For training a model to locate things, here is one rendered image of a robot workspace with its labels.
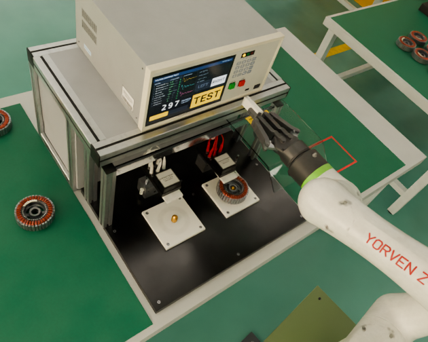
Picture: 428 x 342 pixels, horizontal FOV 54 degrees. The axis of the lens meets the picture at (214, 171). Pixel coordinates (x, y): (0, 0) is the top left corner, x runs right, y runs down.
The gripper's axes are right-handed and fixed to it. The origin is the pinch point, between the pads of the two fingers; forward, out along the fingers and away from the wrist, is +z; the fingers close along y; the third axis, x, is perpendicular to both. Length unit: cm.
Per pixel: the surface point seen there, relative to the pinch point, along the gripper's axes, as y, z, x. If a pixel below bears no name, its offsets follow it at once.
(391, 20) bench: 183, 54, -43
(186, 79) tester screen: -17.6, 9.7, 7.7
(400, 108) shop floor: 235, 28, -117
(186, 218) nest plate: -16.5, -4.7, -40.1
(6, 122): -50, 56, -40
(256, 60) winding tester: 6.6, 9.7, 7.3
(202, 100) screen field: -10.1, 9.7, -2.0
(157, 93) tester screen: -25.6, 9.7, 5.6
